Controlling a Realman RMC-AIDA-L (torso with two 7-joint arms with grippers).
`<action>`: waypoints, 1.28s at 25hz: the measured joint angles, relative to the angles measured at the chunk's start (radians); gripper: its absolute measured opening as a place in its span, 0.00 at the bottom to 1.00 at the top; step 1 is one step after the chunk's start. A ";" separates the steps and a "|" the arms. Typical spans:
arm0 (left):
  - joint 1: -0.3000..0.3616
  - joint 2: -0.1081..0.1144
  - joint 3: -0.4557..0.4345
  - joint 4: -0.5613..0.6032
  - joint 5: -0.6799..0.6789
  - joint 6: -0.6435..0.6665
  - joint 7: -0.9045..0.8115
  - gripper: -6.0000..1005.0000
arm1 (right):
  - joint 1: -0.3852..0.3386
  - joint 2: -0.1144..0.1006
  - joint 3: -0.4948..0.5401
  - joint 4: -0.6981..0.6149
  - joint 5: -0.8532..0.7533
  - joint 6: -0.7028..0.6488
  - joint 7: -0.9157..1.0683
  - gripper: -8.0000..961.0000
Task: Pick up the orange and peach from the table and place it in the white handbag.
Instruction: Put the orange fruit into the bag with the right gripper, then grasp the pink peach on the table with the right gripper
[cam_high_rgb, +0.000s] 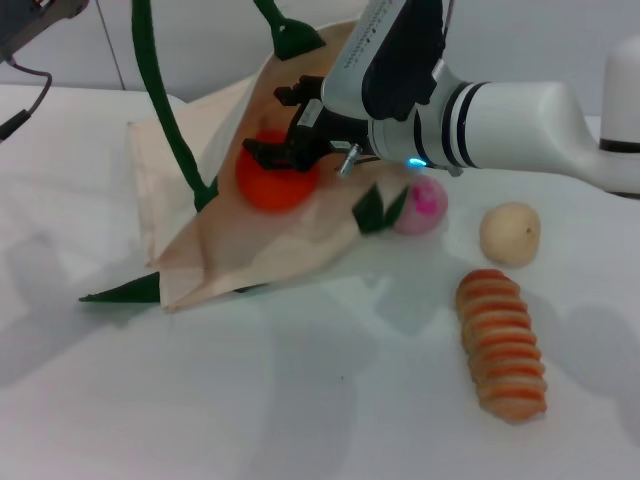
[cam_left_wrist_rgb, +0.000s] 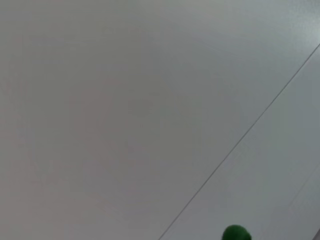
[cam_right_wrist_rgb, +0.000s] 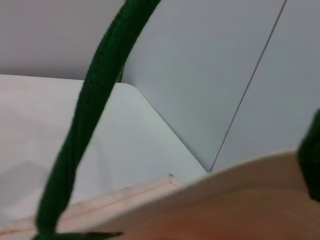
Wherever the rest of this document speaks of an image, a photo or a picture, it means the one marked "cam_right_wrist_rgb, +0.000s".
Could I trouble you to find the cream canvas tote bag green handles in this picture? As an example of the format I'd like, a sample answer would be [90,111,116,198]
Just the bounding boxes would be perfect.
[0,0,320,240]

